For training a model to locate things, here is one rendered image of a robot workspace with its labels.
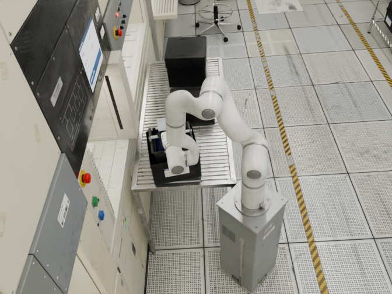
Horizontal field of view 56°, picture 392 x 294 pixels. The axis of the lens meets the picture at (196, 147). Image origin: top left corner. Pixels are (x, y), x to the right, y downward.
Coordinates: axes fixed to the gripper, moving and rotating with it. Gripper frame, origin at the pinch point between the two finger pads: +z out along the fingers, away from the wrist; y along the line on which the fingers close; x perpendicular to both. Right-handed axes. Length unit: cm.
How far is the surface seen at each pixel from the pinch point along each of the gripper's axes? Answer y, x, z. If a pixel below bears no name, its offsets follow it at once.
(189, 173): 6.7, -25.1, -13.8
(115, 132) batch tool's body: -31.5, -13.2, 17.8
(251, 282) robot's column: 33, -89, -55
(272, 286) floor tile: 48, -106, -53
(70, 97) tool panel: -34, 56, -37
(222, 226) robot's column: 20, -49, -37
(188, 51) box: 24, -5, 79
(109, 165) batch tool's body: -36.4, -19.2, -2.5
